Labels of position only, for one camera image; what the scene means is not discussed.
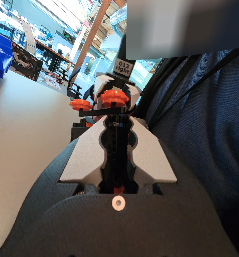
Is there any black car kit box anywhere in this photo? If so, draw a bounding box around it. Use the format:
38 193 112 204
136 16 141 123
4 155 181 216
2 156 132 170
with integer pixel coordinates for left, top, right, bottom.
11 50 43 82

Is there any white sign board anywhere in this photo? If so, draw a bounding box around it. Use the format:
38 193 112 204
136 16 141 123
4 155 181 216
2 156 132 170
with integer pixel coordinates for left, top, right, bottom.
21 19 36 50

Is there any long background desk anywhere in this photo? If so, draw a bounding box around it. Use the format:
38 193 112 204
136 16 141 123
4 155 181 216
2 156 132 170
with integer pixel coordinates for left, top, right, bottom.
31 36 76 77

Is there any black shoulder strap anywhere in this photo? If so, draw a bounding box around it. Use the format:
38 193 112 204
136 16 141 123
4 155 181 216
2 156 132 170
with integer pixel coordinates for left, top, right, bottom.
148 48 239 128

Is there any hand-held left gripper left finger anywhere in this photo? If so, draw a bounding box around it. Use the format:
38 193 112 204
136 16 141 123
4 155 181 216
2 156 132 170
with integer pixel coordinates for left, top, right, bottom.
59 119 108 186

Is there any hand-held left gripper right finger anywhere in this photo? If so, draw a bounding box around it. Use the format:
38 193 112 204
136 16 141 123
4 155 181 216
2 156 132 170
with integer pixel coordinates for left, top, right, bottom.
130 119 177 189

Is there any black office chair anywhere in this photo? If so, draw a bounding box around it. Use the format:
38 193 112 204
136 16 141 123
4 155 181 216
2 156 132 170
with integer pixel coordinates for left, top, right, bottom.
67 66 84 101

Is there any building kit robot model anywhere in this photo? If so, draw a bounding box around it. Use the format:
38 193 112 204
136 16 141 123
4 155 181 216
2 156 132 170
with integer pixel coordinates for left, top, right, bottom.
69 89 138 195

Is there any wooden support column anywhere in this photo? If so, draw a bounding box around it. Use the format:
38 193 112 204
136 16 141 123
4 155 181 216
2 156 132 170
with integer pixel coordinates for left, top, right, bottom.
73 0 112 73

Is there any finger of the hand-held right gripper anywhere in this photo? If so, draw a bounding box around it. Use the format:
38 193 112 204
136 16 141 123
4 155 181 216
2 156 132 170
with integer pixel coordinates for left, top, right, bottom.
93 76 113 109
126 84 143 114

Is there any person's blue sweater torso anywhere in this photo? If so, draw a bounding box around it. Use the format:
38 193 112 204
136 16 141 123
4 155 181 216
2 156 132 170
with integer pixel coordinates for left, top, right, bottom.
142 48 239 241

